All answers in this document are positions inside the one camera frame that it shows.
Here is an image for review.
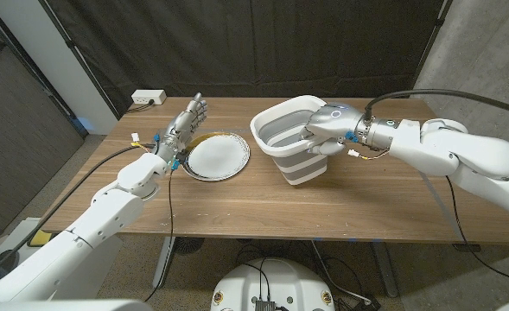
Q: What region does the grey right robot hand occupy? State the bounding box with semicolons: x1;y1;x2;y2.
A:
300;102;401;157

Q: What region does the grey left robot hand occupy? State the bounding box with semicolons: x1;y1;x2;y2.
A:
153;92;208;166

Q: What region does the white grey collapsible bucket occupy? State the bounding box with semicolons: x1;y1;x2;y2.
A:
250;94;329;187

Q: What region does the white paper plate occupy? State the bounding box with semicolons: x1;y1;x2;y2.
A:
181;131;251;182

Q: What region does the white power strip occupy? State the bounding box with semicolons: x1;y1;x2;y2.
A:
130;89;168;105

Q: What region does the black backdrop curtain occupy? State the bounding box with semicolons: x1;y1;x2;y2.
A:
41;0;449;118

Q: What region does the dark round floor disc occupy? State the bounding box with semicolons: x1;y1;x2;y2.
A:
174;236;206;256

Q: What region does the black backdrop stand pole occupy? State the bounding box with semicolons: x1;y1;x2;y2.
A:
409;0;453;98
37;0;121;120

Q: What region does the grey table leg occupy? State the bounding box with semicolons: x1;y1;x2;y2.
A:
152;236;177;289
372;241;400;298

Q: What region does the dark wooden door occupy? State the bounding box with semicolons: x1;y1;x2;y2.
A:
0;8;86;237

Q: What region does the white robot torso base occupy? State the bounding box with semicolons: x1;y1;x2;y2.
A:
210;257;336;311

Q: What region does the yellow floor object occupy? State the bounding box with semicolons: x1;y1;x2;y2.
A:
28;229;53;248

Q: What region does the black floor power adapter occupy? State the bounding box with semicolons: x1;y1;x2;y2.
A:
352;295;383;311

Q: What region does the white robot chest cover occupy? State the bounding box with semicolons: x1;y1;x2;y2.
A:
0;297;154;311

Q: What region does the thin black left arm wire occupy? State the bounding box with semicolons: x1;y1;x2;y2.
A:
143;170;175;303

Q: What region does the thin black arm wire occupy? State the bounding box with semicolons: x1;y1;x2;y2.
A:
445;175;509;287
143;170;175;303

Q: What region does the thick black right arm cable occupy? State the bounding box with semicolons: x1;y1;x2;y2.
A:
364;88;509;121

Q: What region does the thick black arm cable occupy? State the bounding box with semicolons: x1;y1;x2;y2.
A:
0;144;158;287
364;88;509;121

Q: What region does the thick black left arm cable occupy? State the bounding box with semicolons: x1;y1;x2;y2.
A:
0;144;158;287

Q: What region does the white floor cable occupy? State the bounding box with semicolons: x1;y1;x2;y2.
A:
310;240;371;304

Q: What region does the thin black right arm wire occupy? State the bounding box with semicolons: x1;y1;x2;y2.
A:
445;175;509;287

